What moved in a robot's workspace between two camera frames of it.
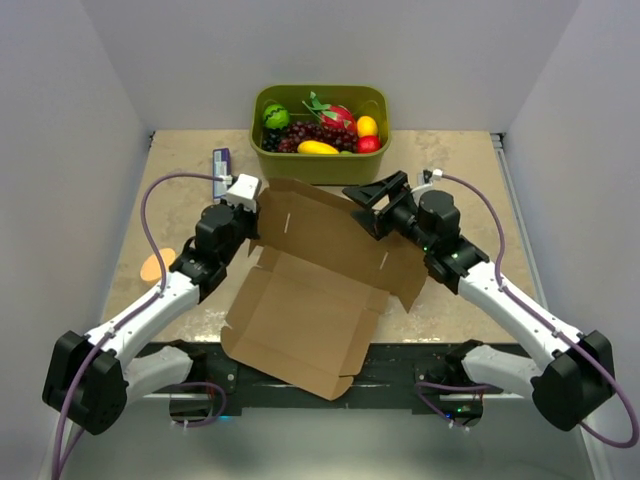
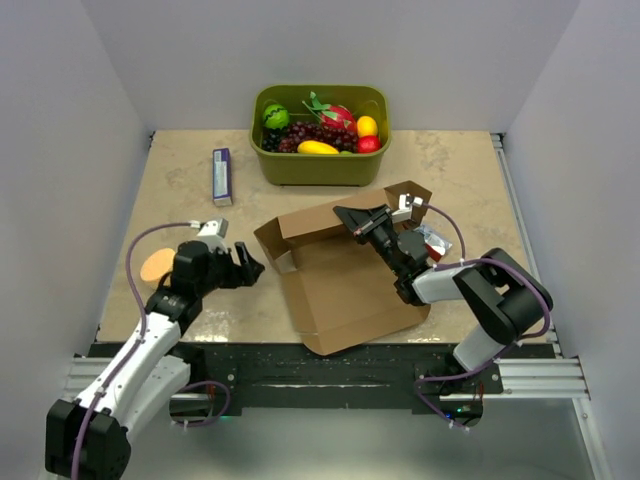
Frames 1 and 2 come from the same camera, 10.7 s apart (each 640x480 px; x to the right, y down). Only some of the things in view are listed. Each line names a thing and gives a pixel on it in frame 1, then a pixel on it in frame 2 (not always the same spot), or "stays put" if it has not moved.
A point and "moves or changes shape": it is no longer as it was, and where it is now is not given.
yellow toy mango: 313,147 stays put
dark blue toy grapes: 270,139 stays put
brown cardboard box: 304,309 moves or changes shape
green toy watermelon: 276,116 stays put
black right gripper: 369,195 → 363,222
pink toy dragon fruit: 333,117 stays put
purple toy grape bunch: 343,138 stays put
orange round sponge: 150,269 stays put
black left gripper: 250,215 → 237,275
